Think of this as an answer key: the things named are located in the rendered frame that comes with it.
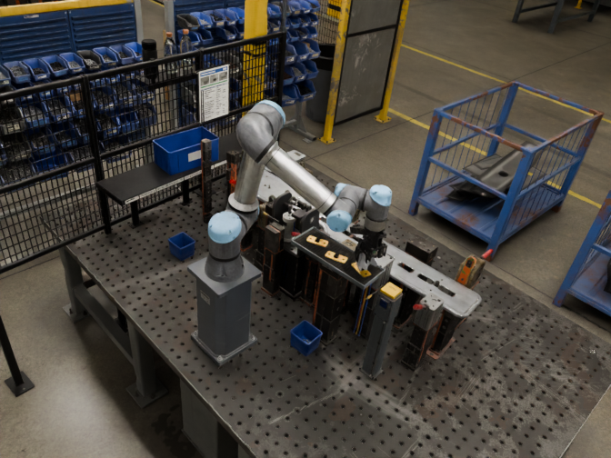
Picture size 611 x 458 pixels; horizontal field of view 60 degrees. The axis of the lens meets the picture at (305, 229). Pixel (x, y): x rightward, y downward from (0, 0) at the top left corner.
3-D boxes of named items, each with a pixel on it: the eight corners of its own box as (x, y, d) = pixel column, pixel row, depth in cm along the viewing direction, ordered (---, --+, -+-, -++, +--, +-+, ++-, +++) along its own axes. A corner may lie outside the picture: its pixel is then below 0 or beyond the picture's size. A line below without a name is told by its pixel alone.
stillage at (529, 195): (483, 173, 518) (515, 79, 462) (559, 211, 474) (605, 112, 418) (407, 213, 448) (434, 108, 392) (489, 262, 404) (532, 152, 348)
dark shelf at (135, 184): (260, 149, 304) (260, 144, 303) (121, 206, 247) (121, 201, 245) (234, 135, 315) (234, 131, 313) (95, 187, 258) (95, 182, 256)
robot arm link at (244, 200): (215, 232, 203) (242, 106, 169) (231, 212, 215) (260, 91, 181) (243, 244, 202) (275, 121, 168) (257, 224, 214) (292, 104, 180)
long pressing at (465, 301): (487, 295, 223) (488, 293, 222) (462, 323, 208) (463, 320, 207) (258, 166, 291) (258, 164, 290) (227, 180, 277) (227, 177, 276)
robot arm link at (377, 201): (371, 180, 182) (395, 186, 180) (365, 206, 189) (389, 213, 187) (365, 192, 176) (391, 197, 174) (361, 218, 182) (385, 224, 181)
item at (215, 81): (229, 114, 304) (230, 62, 286) (198, 125, 290) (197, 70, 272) (227, 114, 305) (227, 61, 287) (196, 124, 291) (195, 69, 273)
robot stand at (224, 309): (218, 366, 215) (218, 295, 192) (190, 336, 227) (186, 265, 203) (257, 342, 228) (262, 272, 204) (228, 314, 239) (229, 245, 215)
